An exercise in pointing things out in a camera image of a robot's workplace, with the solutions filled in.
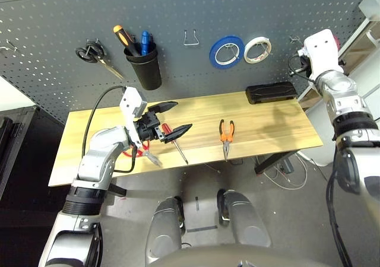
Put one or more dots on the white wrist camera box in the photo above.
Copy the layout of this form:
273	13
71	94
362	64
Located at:
322	50
130	104

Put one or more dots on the black flat equipment case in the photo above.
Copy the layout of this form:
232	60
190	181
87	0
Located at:
17	148

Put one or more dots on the blue tape roll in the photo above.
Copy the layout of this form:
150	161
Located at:
214	50

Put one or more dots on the silver robot left leg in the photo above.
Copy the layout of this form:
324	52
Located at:
163	234

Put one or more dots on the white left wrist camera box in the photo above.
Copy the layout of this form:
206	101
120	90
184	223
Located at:
130	104

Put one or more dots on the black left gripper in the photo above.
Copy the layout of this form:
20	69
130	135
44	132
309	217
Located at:
147	127

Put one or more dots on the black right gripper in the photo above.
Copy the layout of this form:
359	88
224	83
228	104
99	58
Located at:
305	63

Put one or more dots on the black plastic tool case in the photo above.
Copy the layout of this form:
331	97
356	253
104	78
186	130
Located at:
270	92

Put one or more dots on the silver robot leg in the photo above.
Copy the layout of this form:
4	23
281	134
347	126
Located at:
163	234
246	219

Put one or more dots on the grey robot torso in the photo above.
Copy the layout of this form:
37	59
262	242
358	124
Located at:
237	258

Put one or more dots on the orange black pliers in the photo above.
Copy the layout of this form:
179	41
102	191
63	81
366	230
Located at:
227	135

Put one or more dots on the translucent plastic box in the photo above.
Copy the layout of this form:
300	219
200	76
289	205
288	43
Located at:
371	3

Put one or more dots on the orange black screwdriver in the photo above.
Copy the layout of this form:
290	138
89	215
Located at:
124	38

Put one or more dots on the metal pegboard hook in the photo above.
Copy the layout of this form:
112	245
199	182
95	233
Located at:
233	52
294	38
264	49
9	46
92	41

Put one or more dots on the grey power strip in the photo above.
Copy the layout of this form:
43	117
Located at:
287	166

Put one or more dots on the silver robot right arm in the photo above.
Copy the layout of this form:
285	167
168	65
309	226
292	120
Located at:
341	95

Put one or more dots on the grey metal pegboard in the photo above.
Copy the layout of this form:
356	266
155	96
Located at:
207	12

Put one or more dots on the black plastic cup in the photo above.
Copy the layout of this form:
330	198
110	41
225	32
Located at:
147	71

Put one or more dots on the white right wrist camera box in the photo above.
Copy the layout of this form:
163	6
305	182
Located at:
322	50

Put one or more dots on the silver robot right leg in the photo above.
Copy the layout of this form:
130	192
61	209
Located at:
246	219

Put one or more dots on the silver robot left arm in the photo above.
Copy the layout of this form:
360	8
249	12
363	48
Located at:
95	151

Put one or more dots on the white tape roll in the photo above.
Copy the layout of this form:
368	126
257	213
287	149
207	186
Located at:
246	53

